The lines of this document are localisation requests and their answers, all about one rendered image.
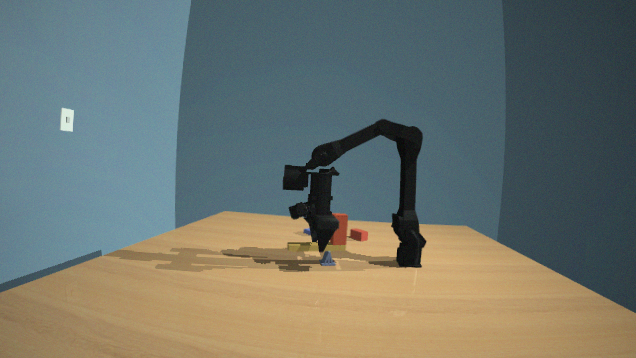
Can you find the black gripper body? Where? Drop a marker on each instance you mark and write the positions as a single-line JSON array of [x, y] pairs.
[[323, 219]]

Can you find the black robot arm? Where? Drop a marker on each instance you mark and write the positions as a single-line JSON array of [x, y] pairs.
[[405, 223]]

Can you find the red-orange rectangular block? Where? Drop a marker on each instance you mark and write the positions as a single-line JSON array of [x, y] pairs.
[[359, 234]]

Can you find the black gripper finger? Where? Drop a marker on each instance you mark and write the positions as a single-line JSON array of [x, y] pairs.
[[324, 237], [313, 233]]

